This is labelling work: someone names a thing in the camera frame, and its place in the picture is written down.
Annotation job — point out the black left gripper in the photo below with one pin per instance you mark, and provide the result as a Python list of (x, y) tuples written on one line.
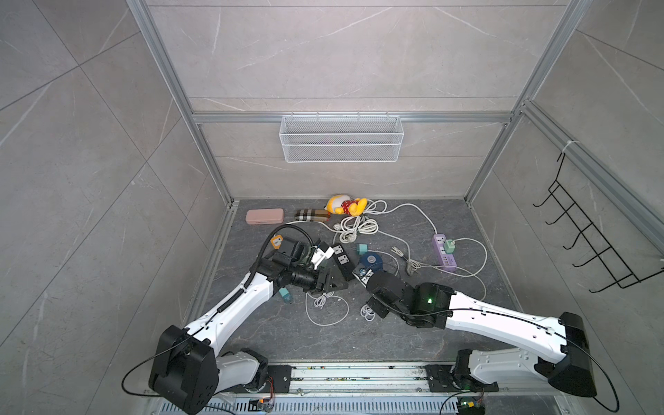
[(328, 280)]

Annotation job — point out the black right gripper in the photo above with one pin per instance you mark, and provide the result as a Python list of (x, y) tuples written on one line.
[(373, 303)]

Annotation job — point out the blue meat grinder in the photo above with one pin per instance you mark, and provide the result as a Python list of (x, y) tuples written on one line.
[(371, 261)]

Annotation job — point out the green usb charger cube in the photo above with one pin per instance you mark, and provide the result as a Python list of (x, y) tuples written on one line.
[(449, 246)]

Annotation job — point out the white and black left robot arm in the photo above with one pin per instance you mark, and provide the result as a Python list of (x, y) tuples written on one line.
[(188, 368)]

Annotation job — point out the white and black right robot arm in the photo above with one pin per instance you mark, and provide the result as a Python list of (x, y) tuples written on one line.
[(547, 349)]

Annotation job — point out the black power strip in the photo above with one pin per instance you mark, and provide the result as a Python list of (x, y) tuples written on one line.
[(344, 262)]

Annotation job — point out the teal charger plug left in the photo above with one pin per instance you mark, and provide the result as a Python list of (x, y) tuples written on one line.
[(286, 295)]

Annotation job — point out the brown plaid pouch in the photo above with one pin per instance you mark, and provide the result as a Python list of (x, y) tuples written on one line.
[(314, 215)]

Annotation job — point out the orange power strip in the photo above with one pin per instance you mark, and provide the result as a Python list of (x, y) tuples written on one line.
[(277, 241)]

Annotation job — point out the purple power strip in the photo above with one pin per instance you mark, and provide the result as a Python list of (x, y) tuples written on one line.
[(446, 261)]

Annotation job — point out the yellow duck plush toy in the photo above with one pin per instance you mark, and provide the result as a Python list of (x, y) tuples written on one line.
[(344, 204)]

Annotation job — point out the pink rectangular case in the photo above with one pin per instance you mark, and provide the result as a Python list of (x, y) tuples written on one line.
[(256, 217)]

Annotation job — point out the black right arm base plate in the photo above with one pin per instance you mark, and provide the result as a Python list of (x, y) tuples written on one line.
[(445, 378)]

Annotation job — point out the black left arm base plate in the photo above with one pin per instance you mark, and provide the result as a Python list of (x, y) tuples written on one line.
[(276, 378)]

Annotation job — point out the white wire mesh basket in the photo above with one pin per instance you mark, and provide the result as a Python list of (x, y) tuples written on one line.
[(341, 139)]

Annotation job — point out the black wire hook rack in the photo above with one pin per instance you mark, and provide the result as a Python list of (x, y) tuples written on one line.
[(586, 230)]

